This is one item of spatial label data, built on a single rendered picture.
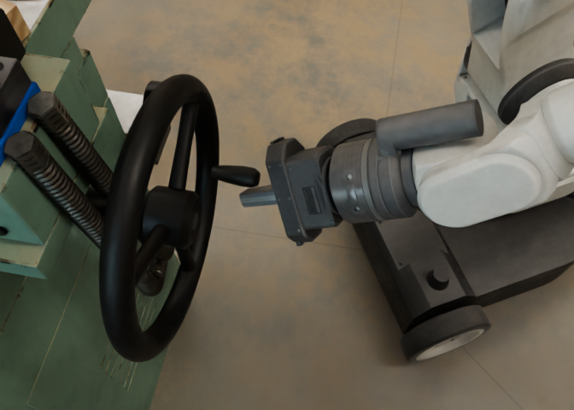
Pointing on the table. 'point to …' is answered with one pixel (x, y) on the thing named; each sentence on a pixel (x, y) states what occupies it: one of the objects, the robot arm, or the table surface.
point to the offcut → (15, 19)
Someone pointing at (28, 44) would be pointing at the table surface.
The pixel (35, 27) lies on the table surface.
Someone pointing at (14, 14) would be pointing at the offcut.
